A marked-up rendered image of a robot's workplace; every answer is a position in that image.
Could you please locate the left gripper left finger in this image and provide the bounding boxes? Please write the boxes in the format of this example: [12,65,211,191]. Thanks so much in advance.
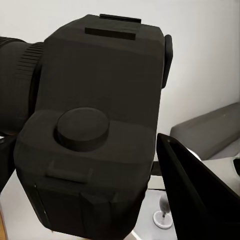
[0,134,19,193]

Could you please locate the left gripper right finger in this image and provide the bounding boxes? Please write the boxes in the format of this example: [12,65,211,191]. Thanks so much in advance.
[155,133,240,240]

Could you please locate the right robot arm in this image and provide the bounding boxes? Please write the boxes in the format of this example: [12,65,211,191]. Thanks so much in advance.
[147,157,240,196]

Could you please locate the digital camera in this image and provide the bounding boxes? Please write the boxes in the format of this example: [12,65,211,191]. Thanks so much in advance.
[0,13,173,240]

